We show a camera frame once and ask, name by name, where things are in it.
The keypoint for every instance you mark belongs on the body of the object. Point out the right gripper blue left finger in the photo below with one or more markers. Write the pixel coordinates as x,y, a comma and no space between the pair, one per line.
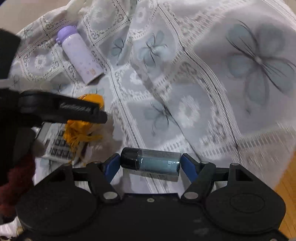
100,176

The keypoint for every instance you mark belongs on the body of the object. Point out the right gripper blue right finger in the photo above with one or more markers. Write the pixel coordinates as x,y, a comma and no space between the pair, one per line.
201,178

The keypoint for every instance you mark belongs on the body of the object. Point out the black capped glitter vial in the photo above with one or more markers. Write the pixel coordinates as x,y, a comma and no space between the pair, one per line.
151,161

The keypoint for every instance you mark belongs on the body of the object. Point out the grey desk calculator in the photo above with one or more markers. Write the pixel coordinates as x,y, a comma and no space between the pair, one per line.
56,147

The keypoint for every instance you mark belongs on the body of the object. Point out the orange satin pouch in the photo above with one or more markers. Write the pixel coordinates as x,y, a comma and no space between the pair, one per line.
77,131

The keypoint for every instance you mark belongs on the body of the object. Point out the purple thermos bottle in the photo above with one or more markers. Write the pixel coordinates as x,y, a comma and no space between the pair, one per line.
79,54

